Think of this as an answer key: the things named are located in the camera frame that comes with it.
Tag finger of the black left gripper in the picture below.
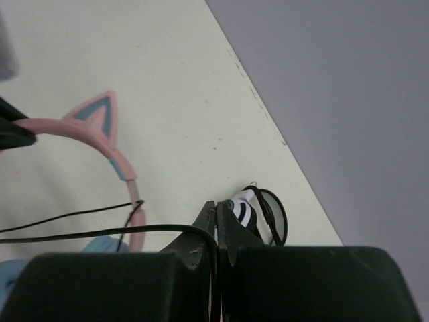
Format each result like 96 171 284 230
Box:
0 98 36 151

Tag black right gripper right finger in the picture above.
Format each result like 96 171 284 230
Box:
217 203 421 321

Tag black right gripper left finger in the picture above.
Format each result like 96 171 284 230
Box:
6 201 218 321

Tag pink blue cat-ear headphones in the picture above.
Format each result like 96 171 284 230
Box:
1 91 146 309

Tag thin black headphone cable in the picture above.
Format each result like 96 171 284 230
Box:
0 199 219 303

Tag white black headphones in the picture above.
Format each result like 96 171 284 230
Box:
223 182 288 246

